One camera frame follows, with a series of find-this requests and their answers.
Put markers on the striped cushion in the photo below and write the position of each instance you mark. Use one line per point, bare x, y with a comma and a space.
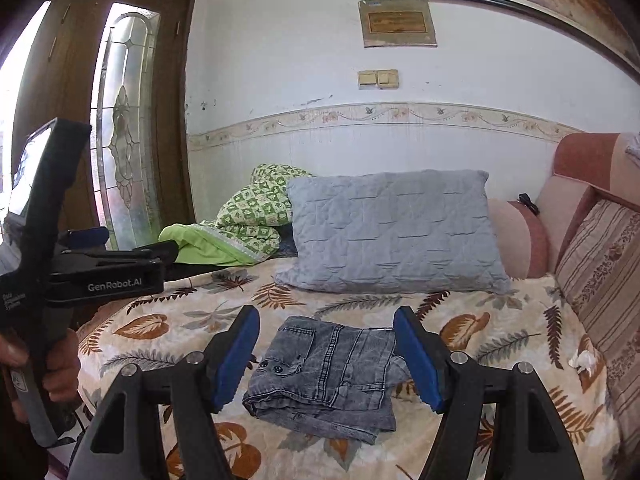
605, 270

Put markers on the person's left hand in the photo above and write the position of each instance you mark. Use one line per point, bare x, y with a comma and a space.
62, 370

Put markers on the wooden door with leaded glass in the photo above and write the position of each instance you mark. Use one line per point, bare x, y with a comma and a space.
170, 110

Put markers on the grey denim pants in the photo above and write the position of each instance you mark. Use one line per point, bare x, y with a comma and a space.
320, 375

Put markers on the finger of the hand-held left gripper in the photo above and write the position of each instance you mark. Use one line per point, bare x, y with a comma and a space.
155, 252
87, 237

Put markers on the brown wall plaque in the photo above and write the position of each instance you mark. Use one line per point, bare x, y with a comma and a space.
397, 22

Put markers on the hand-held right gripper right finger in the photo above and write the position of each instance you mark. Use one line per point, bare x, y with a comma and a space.
420, 355

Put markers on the grey quilted pillow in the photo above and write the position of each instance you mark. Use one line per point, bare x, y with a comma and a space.
390, 230

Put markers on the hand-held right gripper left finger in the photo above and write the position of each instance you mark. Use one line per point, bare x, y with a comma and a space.
235, 355

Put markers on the dark blue cloth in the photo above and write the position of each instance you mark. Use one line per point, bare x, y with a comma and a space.
287, 242

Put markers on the beige wall switch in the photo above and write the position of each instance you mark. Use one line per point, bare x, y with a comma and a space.
388, 77
368, 78

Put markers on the green patterned quilt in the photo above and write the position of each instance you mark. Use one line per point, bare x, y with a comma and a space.
250, 210

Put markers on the pink bolster cushion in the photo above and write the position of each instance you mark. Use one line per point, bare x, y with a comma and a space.
515, 240

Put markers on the leaf print blanket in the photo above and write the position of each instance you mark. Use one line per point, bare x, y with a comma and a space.
500, 330

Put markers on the small black object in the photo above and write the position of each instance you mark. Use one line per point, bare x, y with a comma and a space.
527, 203

